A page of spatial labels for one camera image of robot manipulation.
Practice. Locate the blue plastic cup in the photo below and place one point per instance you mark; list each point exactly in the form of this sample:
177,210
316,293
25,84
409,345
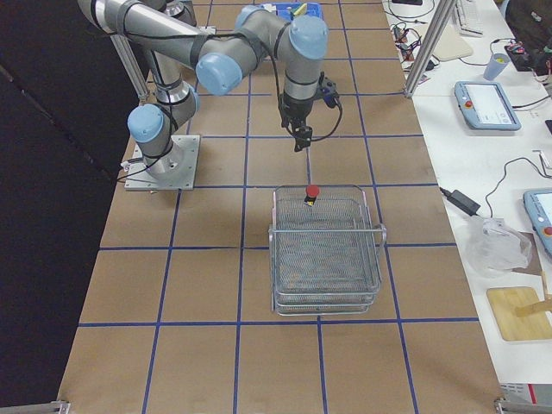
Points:
496,64

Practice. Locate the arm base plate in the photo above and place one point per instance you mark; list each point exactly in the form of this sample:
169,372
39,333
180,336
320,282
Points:
174,171

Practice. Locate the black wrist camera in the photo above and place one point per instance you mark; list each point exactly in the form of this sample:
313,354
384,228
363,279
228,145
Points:
326,90

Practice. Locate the wooden board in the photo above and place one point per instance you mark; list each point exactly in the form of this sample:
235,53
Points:
520,314

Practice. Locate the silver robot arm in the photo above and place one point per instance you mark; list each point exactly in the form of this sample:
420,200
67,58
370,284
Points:
221,61
152,125

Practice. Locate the blue teach pendant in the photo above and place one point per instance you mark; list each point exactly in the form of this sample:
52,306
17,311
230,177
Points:
484,106
537,204

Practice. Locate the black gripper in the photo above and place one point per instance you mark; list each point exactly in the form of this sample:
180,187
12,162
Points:
295,113

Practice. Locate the aluminium frame post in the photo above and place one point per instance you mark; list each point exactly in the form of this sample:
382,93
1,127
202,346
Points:
434,31

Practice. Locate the silver wire mesh shelf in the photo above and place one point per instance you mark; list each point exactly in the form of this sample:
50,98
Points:
324,259

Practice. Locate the white keyboard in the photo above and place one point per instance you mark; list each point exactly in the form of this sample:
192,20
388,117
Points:
466,18

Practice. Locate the blue plastic tray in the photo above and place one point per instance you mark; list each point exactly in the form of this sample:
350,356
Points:
282,9

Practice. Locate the red emergency stop button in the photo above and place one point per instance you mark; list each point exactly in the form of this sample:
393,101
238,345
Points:
311,194

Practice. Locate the clear plastic bag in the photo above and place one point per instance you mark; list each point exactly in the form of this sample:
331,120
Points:
494,246

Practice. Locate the black power adapter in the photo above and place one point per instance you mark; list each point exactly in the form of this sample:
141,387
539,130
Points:
461,201

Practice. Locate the green yellow terminal block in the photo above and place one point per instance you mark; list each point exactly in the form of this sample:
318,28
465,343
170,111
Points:
298,10

